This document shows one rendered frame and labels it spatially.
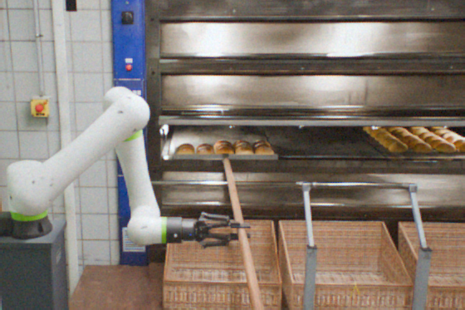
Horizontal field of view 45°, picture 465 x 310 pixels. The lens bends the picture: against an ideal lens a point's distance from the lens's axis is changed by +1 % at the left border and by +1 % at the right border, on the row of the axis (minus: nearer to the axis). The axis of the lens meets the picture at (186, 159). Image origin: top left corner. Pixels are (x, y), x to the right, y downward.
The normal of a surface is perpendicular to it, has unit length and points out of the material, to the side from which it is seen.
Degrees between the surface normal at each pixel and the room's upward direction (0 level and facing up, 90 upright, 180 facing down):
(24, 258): 90
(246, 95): 70
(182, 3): 90
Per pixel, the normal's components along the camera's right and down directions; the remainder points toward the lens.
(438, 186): -0.03, -0.07
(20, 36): -0.04, 0.27
